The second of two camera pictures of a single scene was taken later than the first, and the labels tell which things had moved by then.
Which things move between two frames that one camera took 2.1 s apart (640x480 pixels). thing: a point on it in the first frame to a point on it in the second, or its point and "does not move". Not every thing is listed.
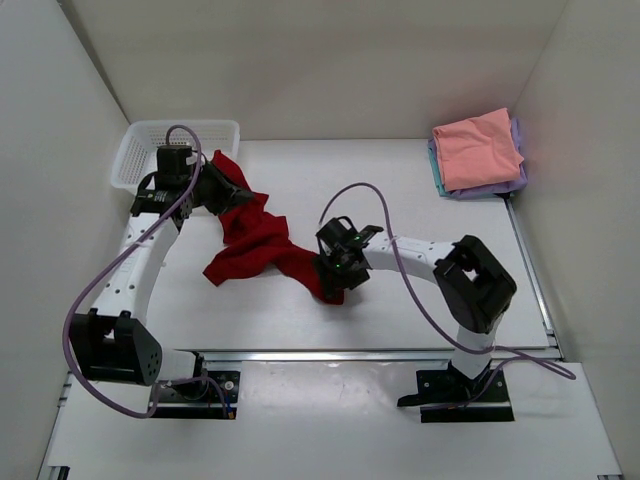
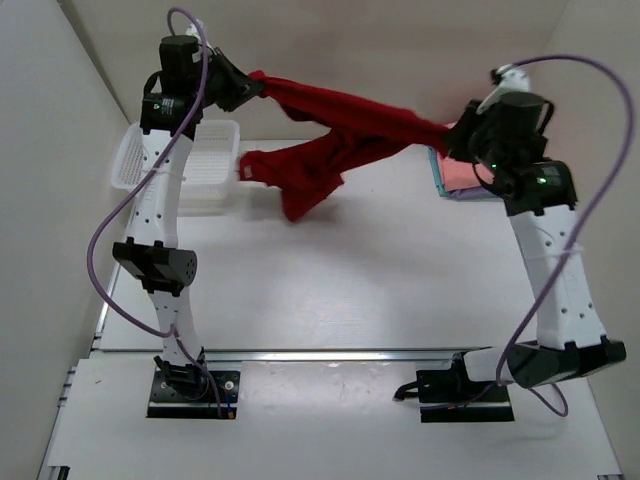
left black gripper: [229, 196] to [244, 88]
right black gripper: [323, 268] to [469, 119]
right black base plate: [450, 396] does not move
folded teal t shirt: [436, 171] does not move
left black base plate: [212, 396] does not move
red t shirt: [257, 238] to [304, 174]
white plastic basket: [136, 155] does not move
